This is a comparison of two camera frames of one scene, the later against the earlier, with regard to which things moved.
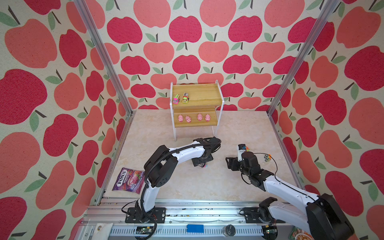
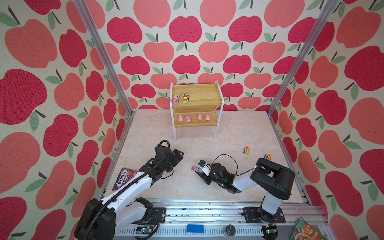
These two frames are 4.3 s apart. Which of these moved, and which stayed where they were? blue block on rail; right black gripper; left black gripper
Moved: right black gripper; left black gripper
Stayed: blue block on rail
